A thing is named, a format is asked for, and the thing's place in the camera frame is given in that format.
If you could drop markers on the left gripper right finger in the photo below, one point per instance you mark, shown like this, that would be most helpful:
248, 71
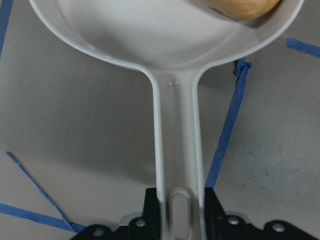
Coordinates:
218, 224

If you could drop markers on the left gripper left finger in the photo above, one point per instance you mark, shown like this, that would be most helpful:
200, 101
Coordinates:
148, 226

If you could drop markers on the beige plastic dustpan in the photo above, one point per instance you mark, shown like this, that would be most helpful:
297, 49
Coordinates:
173, 42

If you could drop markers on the brown potato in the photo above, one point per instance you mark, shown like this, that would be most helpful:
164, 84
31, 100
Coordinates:
242, 9

